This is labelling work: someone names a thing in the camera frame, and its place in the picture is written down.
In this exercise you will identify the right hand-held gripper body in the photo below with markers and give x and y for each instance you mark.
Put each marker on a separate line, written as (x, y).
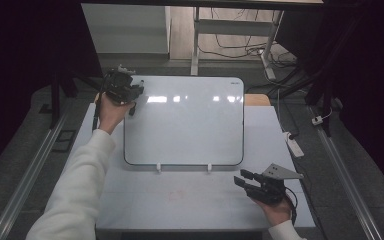
(268, 191)

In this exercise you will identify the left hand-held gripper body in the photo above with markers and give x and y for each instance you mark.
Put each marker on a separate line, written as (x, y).
(118, 86)

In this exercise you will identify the black marker pen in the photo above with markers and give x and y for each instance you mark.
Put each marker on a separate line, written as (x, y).
(132, 111)

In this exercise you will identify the white whiteboard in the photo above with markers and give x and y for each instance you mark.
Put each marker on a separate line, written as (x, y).
(183, 133)

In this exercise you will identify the person's right hand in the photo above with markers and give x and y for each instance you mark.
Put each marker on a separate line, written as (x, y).
(278, 213)

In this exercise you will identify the person's left hand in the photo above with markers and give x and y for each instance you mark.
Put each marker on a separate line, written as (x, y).
(111, 115)

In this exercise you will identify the white whiteboard support clip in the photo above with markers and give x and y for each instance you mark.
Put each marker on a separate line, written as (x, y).
(158, 167)
(209, 167)

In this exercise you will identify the white power strip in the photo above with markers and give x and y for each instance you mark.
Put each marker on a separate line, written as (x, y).
(295, 146)

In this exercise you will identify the black stand legs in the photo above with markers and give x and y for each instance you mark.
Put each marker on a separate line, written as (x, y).
(326, 93)
(55, 100)

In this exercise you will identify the wooden board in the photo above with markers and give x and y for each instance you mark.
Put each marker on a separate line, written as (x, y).
(256, 99)

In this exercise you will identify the black floor plate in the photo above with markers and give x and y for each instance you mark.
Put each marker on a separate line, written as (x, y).
(64, 140)

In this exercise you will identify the small white adapter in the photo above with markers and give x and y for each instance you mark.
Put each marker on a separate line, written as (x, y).
(317, 120)

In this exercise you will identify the aluminium rail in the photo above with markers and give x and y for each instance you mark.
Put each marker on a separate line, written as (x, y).
(26, 181)
(346, 180)

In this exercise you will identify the white desk frame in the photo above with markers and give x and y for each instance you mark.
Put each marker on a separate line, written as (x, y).
(233, 27)

